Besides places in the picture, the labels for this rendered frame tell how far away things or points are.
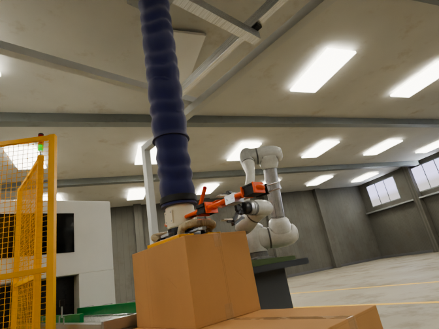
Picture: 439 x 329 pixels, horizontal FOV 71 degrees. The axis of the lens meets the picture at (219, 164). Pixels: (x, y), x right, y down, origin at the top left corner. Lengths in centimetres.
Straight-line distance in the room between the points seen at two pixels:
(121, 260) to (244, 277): 1156
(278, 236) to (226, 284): 83
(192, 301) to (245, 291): 32
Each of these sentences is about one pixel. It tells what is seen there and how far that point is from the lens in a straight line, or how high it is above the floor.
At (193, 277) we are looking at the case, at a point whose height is 75.
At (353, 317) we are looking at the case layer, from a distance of 123.
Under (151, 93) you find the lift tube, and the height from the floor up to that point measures 193.
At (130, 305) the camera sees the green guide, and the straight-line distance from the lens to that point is 300.
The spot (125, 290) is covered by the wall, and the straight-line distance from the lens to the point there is 1305.
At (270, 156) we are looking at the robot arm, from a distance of 231.
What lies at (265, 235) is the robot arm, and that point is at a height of 95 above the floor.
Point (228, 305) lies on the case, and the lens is 159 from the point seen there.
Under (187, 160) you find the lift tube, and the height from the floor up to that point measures 143.
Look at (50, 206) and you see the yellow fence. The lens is 278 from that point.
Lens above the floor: 75
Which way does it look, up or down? 19 degrees up
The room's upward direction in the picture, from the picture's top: 10 degrees counter-clockwise
